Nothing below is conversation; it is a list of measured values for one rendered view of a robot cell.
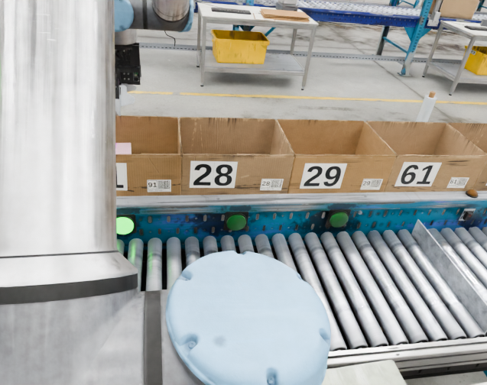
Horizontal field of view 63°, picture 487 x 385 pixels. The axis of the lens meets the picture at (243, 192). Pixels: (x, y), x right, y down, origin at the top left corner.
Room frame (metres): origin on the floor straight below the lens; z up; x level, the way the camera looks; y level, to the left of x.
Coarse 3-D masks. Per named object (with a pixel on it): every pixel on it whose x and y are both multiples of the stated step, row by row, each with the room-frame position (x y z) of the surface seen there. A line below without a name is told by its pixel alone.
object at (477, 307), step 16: (416, 224) 1.26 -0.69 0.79; (416, 240) 1.23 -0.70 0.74; (432, 240) 1.16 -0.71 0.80; (432, 256) 1.13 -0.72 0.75; (448, 256) 1.07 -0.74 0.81; (448, 272) 1.03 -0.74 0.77; (464, 288) 0.95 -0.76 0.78; (464, 304) 0.92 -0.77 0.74; (480, 304) 0.88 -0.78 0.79; (480, 320) 0.85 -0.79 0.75
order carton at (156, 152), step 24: (120, 120) 1.37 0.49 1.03; (144, 120) 1.39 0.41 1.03; (168, 120) 1.41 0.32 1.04; (144, 144) 1.39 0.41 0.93; (168, 144) 1.41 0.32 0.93; (144, 168) 1.11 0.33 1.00; (168, 168) 1.13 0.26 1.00; (120, 192) 1.09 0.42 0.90; (144, 192) 1.11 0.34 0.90; (168, 192) 1.13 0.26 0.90
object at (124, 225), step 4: (116, 220) 1.01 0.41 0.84; (120, 220) 1.01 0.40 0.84; (124, 220) 1.02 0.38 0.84; (128, 220) 1.02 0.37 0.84; (116, 224) 1.01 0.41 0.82; (120, 224) 1.01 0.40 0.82; (124, 224) 1.02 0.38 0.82; (128, 224) 1.02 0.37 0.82; (132, 224) 1.03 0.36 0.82; (116, 228) 1.01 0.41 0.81; (120, 228) 1.01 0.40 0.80; (124, 228) 1.01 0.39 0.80; (128, 228) 1.02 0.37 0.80; (132, 228) 1.03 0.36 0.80; (120, 232) 1.01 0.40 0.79; (124, 232) 1.02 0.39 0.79; (128, 232) 1.02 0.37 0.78
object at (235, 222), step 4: (232, 216) 1.11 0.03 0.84; (236, 216) 1.11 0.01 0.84; (240, 216) 1.11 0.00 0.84; (228, 220) 1.10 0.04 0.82; (232, 220) 1.10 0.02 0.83; (236, 220) 1.10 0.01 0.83; (240, 220) 1.11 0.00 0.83; (244, 220) 1.11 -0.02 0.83; (228, 224) 1.10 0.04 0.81; (232, 224) 1.10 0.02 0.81; (236, 224) 1.10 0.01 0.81; (240, 224) 1.11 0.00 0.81; (244, 224) 1.11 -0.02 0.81; (232, 228) 1.10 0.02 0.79; (236, 228) 1.10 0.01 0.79; (240, 228) 1.11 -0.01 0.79
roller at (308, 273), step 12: (288, 240) 1.15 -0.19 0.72; (300, 240) 1.13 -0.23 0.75; (300, 252) 1.06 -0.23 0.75; (300, 264) 1.01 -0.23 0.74; (312, 264) 1.02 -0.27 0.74; (312, 276) 0.95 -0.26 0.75; (324, 300) 0.86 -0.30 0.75; (336, 324) 0.78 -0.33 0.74; (336, 336) 0.73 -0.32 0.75; (336, 348) 0.69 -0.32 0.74
